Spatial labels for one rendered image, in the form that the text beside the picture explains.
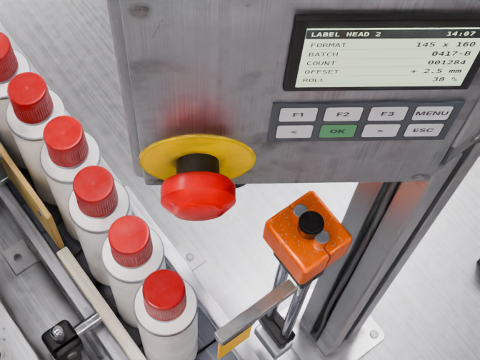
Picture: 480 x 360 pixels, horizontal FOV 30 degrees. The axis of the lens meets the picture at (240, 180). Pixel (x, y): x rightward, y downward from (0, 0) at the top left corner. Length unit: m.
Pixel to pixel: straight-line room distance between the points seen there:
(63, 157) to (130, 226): 0.09
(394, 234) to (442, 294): 0.40
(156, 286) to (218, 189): 0.26
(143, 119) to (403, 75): 0.12
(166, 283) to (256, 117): 0.29
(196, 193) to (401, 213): 0.17
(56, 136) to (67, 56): 0.34
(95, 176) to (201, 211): 0.29
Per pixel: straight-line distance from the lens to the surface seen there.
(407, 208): 0.56
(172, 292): 0.69
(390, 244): 0.61
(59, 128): 0.75
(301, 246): 0.58
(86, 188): 0.72
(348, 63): 0.37
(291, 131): 0.43
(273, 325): 0.83
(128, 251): 0.70
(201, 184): 0.43
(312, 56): 0.37
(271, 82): 0.39
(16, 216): 0.95
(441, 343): 0.97
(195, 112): 0.41
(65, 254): 0.88
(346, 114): 0.42
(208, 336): 0.89
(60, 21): 1.10
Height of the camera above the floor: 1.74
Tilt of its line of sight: 67 degrees down
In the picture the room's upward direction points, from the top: 6 degrees clockwise
